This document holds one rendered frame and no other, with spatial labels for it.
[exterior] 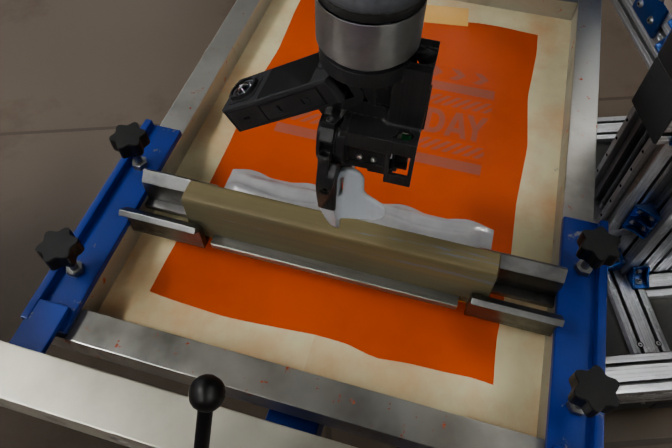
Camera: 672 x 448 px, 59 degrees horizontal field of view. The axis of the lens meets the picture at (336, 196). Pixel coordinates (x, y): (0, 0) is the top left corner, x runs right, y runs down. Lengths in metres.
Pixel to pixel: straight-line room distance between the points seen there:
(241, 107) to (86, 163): 1.75
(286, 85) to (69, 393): 0.36
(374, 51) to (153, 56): 2.17
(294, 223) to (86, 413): 0.27
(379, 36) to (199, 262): 0.45
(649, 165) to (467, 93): 0.59
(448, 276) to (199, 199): 0.29
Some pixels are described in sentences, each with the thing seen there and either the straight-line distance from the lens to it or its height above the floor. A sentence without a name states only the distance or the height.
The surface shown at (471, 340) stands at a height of 0.95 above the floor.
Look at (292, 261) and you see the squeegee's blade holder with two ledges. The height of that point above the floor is 0.99.
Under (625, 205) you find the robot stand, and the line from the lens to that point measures 1.53.
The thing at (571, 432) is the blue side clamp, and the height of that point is 1.00.
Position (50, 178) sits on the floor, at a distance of 2.23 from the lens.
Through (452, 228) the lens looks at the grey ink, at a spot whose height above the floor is 0.96.
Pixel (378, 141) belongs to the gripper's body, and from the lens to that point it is 0.46.
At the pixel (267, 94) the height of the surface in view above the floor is 1.27.
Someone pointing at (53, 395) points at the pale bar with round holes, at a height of 1.04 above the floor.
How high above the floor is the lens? 1.60
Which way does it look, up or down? 54 degrees down
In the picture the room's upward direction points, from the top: straight up
